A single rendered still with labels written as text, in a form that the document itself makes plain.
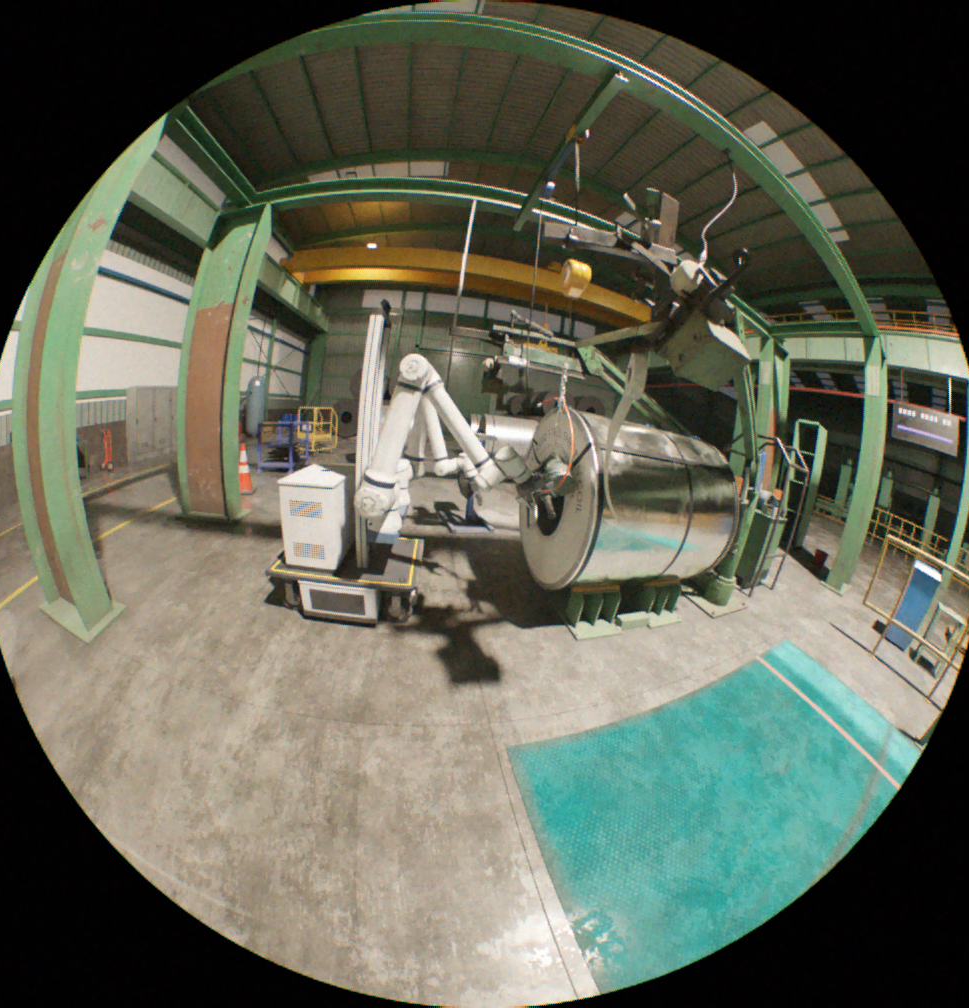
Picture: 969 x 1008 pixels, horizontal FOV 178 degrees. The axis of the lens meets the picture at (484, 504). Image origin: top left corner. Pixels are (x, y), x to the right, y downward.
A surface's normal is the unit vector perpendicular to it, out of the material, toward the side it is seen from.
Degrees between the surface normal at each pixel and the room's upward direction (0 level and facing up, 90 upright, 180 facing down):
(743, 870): 0
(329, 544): 90
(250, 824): 0
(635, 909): 0
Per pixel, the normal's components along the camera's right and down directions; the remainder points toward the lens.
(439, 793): 0.11, -0.96
